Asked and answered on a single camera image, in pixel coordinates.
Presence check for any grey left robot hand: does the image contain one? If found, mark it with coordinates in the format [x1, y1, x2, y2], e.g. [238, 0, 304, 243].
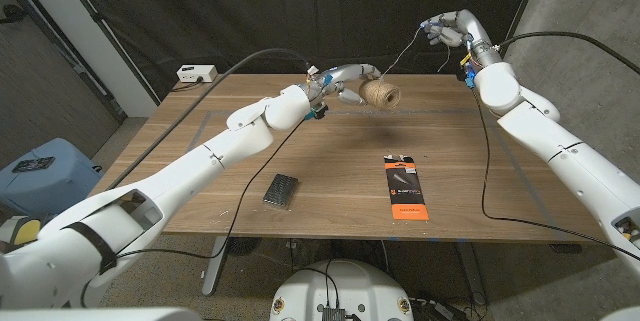
[305, 63, 384, 107]

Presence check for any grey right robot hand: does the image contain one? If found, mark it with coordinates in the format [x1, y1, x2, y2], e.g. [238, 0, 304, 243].
[419, 9, 501, 70]

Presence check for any jute twine spool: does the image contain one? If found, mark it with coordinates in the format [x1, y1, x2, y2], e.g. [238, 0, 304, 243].
[358, 79, 402, 111]

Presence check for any jute twine strand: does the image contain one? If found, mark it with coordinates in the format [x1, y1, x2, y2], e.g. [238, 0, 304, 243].
[379, 25, 452, 82]

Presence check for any black backdrop pole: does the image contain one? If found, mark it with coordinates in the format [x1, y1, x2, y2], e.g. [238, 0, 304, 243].
[49, 0, 164, 106]
[492, 0, 547, 76]

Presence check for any black backdrop curtain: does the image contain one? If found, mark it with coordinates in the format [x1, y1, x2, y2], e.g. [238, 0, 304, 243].
[52, 0, 539, 102]

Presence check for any orange and black flat package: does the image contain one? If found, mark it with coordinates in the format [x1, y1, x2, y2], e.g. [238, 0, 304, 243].
[383, 154, 430, 222]

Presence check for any grey metallic flat block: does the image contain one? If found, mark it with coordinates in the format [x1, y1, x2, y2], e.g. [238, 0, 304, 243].
[262, 173, 300, 210]

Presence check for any white power outlet box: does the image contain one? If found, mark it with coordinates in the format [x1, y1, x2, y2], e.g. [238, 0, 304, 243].
[176, 64, 219, 84]

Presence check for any black round floor fan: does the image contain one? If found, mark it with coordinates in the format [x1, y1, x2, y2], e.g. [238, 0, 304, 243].
[229, 236, 262, 258]

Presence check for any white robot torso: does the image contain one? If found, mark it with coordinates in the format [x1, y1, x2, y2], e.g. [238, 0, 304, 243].
[269, 259, 415, 321]

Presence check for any metal table leg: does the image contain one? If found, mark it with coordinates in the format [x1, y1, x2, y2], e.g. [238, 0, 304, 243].
[453, 240, 487, 307]
[201, 235, 231, 296]

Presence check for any black torso connector module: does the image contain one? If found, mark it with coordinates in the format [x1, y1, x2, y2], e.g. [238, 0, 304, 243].
[321, 305, 347, 321]

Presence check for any floor power strip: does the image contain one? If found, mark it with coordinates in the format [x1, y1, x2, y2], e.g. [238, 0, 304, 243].
[412, 299, 454, 320]

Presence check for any blue stool with device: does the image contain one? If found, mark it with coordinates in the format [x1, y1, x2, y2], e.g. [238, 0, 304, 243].
[0, 137, 104, 217]

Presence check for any white robot head housing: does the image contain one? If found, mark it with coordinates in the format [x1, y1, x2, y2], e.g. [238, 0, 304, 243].
[0, 307, 204, 321]

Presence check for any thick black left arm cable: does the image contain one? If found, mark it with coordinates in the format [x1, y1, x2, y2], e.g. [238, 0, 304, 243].
[107, 48, 314, 190]

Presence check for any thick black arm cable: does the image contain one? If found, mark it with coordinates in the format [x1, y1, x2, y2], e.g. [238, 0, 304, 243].
[498, 30, 640, 76]
[107, 48, 314, 190]

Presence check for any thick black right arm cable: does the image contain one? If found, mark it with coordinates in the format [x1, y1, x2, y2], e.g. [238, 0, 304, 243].
[498, 30, 640, 76]

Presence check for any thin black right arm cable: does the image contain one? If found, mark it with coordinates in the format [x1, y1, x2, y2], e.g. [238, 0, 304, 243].
[469, 85, 640, 263]

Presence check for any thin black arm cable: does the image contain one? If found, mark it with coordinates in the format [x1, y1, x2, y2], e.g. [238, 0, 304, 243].
[469, 85, 640, 263]
[79, 110, 321, 307]

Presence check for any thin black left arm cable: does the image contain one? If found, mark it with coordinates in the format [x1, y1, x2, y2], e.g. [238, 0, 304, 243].
[79, 110, 321, 307]

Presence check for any black torso cable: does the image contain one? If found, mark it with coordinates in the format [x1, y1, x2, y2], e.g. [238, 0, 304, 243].
[298, 259, 342, 310]

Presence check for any black metal frame bar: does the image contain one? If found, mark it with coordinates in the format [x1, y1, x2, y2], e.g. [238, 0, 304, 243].
[0, 0, 126, 123]

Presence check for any black wall fixture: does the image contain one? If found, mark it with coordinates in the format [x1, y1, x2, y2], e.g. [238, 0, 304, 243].
[0, 4, 29, 25]

